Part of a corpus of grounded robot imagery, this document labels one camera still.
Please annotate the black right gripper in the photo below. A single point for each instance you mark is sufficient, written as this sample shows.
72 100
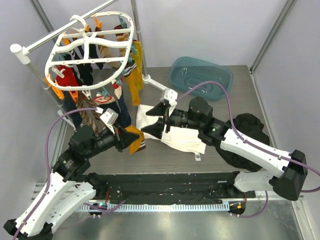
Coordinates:
165 121

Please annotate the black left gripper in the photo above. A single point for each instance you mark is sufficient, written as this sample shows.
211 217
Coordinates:
123 138

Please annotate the yellow sock striped cuff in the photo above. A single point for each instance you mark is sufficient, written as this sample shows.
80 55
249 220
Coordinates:
139 144

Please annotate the white oval clip hanger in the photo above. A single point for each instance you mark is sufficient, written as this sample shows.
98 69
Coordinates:
68 42

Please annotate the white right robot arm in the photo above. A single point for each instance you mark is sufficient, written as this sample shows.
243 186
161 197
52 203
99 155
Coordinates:
286 171

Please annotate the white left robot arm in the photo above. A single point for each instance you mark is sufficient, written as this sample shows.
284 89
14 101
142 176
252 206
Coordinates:
67 188

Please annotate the white folded towel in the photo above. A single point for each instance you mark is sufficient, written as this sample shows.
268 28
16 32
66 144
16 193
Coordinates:
181 139

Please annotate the teal plastic basin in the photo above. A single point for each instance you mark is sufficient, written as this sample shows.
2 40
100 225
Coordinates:
187 72

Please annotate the black sock white stripes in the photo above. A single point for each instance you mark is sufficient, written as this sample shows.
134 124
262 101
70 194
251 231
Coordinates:
83 72

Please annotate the maroon tan striped sock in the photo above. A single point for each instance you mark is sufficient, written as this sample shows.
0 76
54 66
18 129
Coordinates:
109 53

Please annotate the black crumpled cloth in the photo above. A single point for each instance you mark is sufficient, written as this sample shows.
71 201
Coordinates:
251 126

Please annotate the white drying rack stand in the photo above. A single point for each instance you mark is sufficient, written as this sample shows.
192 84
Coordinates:
22 53

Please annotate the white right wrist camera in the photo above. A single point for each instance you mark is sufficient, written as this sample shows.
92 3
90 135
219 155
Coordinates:
169 97

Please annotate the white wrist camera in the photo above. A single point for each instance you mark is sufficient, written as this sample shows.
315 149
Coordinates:
108 117
169 97

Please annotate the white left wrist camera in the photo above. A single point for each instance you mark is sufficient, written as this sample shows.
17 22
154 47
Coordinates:
108 117

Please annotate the aluminium cable duct rail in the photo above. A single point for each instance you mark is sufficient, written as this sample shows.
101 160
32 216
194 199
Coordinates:
139 208

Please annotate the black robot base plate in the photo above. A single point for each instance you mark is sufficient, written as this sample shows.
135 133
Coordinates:
193 188

